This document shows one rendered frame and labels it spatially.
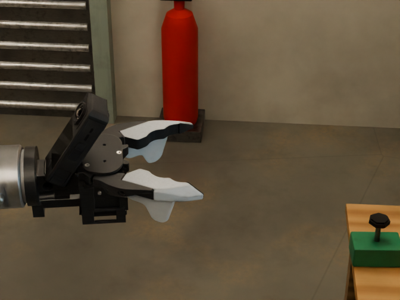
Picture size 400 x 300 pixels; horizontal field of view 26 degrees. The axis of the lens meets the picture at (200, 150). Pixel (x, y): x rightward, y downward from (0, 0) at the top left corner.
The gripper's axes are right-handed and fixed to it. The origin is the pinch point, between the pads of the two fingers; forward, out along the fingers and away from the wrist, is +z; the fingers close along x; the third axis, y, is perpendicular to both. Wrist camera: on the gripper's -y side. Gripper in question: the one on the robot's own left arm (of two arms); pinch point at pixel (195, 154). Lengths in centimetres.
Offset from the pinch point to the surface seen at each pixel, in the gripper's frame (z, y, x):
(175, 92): 13, 130, -194
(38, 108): -43, 150, -215
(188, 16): 18, 100, -201
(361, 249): 43, 73, -52
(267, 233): 39, 142, -127
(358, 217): 48, 81, -70
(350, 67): 82, 125, -199
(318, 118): 71, 149, -198
